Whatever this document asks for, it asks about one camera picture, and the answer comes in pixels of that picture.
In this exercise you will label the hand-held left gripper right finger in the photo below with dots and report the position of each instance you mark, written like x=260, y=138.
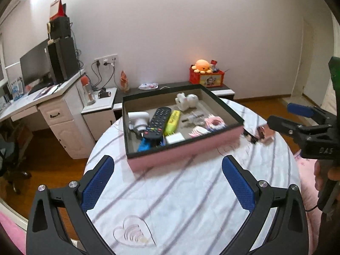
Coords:
x=239, y=183

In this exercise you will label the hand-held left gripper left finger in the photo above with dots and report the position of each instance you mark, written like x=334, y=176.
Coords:
x=97, y=183

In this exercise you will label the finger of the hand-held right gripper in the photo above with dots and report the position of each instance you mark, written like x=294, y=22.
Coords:
x=281, y=124
x=300, y=109

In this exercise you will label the pink cylindrical container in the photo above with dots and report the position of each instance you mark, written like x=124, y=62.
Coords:
x=265, y=135

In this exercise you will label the pink storage box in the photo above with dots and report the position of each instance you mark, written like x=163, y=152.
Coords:
x=172, y=156

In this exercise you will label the yellow highlighter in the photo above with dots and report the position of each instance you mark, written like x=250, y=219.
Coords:
x=172, y=122

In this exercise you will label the person's right hand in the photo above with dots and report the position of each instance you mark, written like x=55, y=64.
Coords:
x=322, y=172

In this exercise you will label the pink blanket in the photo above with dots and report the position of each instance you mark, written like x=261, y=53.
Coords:
x=305, y=180

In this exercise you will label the white door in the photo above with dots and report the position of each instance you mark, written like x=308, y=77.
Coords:
x=304, y=63

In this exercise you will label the white striped tablecloth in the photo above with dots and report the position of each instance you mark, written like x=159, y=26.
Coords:
x=186, y=191

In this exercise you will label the blue rectangular item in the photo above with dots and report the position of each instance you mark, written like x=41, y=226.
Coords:
x=146, y=145

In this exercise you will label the pink and white small toy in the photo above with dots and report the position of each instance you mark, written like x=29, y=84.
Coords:
x=198, y=132

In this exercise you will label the white desk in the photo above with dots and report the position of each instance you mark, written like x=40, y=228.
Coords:
x=66, y=122

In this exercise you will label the white plug-in device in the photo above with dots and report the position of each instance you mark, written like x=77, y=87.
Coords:
x=136, y=120

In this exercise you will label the clear plastic item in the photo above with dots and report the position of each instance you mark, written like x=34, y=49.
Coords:
x=195, y=119

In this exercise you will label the white power adapter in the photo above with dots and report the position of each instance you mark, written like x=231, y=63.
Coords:
x=174, y=138

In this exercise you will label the red printed crate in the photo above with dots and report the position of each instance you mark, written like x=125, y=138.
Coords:
x=208, y=79

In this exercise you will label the black remote control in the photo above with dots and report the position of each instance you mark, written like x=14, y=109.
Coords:
x=158, y=122

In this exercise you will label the office chair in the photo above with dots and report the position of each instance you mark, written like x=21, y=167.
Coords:
x=12, y=162

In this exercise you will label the small items in crate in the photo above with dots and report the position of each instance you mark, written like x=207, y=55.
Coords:
x=215, y=65

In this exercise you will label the red-capped clear bottle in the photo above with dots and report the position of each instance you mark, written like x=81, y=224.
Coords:
x=89, y=93

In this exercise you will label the orange octopus plush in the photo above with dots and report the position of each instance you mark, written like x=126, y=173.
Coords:
x=202, y=66

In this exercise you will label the pink floor mat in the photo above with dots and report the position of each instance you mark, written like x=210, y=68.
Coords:
x=10, y=233

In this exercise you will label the red snack bag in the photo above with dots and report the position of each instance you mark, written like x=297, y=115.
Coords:
x=124, y=81

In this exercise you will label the papers on desk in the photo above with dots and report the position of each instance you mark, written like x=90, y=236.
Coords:
x=45, y=90

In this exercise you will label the white tissue packet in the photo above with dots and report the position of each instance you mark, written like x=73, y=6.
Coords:
x=148, y=86

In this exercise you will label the black computer tower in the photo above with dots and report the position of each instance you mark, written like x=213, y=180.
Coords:
x=63, y=58

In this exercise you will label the black computer monitor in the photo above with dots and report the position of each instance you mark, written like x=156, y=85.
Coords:
x=34, y=63

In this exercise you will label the black speaker box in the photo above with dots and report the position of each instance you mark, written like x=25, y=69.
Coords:
x=59, y=28

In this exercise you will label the red cardboard box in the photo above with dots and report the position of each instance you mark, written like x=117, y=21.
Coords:
x=57, y=9

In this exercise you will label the white wall socket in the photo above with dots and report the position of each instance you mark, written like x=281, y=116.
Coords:
x=106, y=59

